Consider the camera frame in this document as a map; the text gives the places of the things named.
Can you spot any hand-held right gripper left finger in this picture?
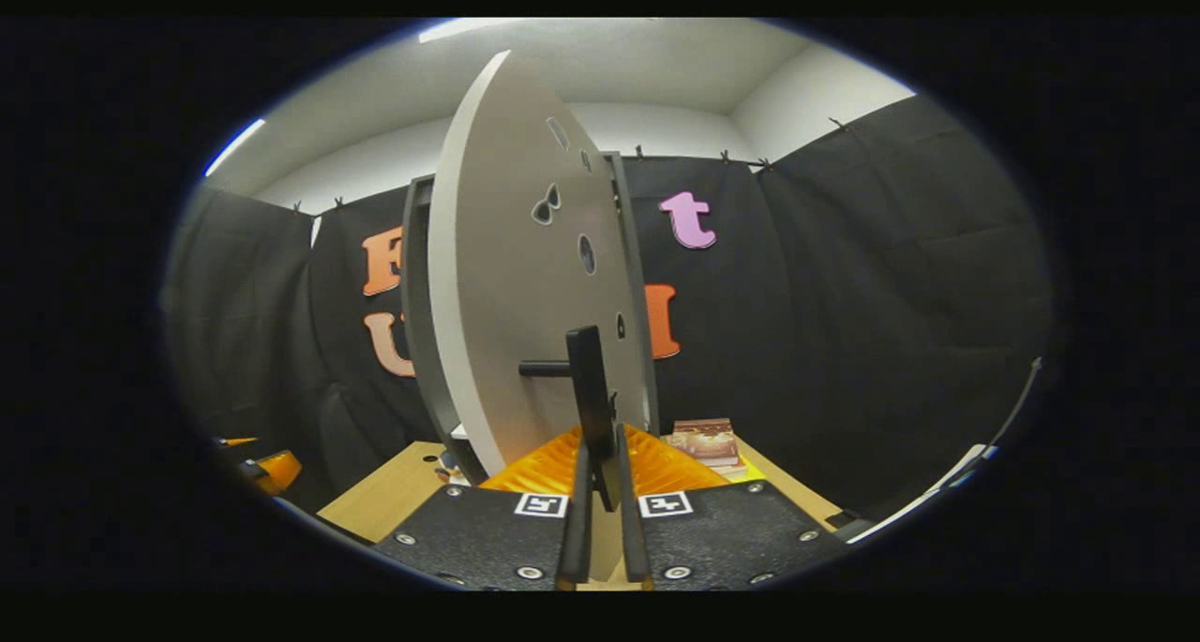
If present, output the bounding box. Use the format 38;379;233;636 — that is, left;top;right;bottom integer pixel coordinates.
370;425;594;591

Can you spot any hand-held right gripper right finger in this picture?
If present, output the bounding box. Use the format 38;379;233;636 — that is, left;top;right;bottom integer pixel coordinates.
614;424;849;591

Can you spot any black door handle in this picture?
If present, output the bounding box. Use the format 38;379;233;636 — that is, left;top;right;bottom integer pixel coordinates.
518;325;622;512

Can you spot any grey cabinet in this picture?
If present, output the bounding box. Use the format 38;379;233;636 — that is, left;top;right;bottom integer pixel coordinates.
401;150;662;484

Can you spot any white cabinet door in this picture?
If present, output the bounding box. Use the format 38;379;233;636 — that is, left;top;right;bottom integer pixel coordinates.
427;50;657;479

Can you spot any brown cover book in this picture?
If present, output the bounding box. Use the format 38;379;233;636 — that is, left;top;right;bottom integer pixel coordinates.
670;419;742;467

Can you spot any ceiling light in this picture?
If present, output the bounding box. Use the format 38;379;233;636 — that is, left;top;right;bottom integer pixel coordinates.
204;117;266;179
417;19;531;45

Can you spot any black backdrop cloth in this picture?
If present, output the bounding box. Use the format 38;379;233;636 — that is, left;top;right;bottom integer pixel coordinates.
164;94;1056;530

